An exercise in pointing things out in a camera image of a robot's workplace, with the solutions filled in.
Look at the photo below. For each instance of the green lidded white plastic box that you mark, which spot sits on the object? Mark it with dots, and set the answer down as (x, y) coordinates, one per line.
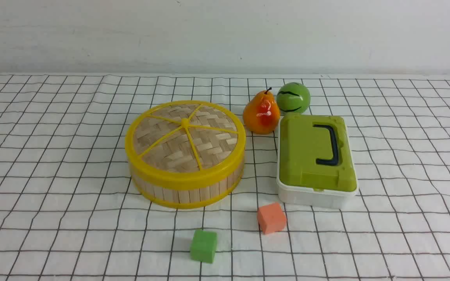
(314, 161)

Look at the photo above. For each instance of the yellow bamboo steamer basket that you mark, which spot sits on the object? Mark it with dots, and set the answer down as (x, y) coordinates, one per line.
(188, 199)

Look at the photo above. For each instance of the green foam cube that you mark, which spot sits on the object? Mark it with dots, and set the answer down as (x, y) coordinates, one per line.
(203, 246)

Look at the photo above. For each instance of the green toy watermelon ball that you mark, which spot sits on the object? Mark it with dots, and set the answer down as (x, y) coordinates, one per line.
(293, 97)

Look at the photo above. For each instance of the orange red toy pear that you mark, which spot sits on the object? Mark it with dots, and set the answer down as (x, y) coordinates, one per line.
(261, 115)

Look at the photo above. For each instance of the yellow woven bamboo steamer lid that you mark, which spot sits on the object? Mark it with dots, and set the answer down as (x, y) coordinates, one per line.
(186, 145)

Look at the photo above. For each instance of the orange foam cube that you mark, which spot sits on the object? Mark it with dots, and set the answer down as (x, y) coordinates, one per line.
(271, 218)

